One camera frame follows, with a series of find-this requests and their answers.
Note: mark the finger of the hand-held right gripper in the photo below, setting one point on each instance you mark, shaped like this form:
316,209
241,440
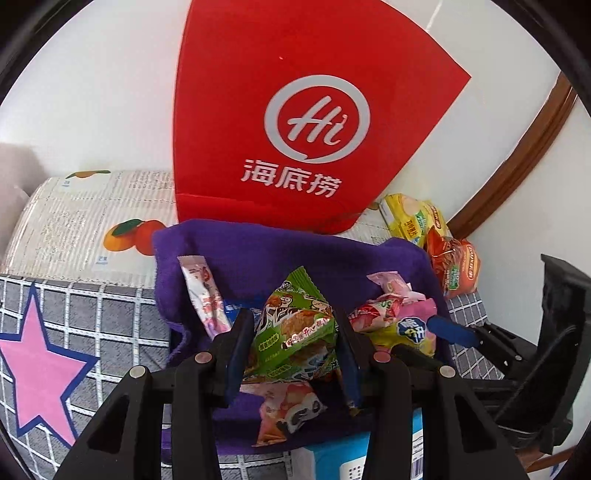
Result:
480,385
455,332

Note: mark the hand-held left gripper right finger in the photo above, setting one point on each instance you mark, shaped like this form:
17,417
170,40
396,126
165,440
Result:
351,369

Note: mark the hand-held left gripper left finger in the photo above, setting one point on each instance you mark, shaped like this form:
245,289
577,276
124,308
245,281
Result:
238,360

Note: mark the yellow and pink snack packet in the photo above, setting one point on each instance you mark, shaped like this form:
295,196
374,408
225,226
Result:
411,334

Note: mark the blue cookie packet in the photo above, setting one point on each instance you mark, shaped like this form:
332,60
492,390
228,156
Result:
233,311

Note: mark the pink strawberry snack packet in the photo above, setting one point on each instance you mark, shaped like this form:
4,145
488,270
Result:
374,314

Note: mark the green triangular snack packet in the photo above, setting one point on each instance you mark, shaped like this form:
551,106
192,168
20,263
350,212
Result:
295,332

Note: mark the long pink candy packet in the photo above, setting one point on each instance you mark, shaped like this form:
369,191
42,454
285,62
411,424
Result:
207,300

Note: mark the panda print snack packet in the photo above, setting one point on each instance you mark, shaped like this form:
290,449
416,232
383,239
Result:
286,410

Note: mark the pale pink snack packet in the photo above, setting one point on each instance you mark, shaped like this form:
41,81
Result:
392,284

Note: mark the orange chip bag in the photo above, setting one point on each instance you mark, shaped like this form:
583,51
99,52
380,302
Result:
457,272

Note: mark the blue tissue pack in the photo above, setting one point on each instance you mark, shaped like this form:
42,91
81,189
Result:
332,461

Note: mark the purple towel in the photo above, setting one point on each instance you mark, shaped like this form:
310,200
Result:
277,249

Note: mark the yellow chip bag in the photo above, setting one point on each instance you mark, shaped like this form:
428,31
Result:
411,221

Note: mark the grey checked bed sheet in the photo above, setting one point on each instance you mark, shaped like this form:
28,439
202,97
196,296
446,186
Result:
124,318

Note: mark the pink paper star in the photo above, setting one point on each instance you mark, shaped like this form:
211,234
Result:
37,369

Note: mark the fruit print sheet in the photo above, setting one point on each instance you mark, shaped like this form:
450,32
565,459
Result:
69,230

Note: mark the red paper bag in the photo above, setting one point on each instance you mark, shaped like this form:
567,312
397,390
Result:
231,115

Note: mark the brown wooden door frame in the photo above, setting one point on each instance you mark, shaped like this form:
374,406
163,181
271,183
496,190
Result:
517,166

